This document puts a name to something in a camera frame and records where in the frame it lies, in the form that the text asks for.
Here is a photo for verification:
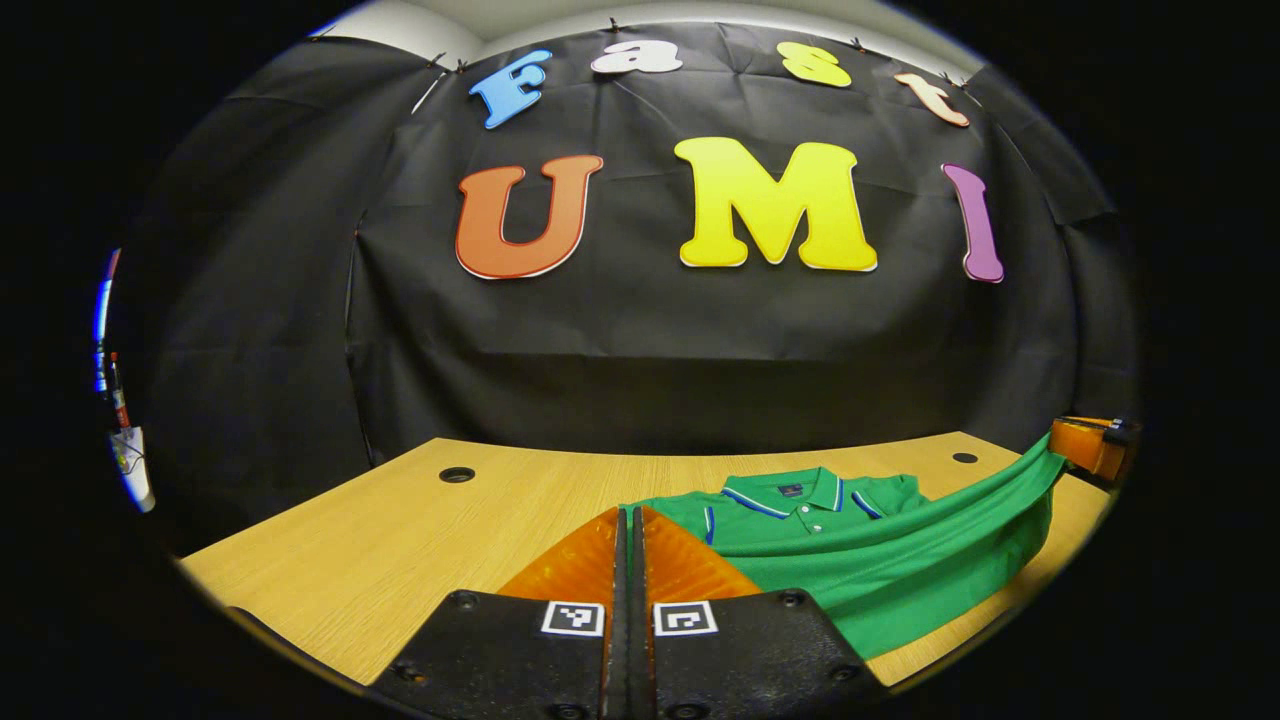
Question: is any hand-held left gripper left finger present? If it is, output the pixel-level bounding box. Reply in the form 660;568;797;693
370;507;629;720

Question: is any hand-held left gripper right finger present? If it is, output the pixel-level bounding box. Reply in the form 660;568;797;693
632;505;886;720

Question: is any green T-shirt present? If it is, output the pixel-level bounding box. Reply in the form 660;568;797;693
620;432;1071;661

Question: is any white side table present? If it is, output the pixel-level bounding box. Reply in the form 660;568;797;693
108;426;157;514

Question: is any computer monitor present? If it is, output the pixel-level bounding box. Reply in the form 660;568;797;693
92;248;123;393

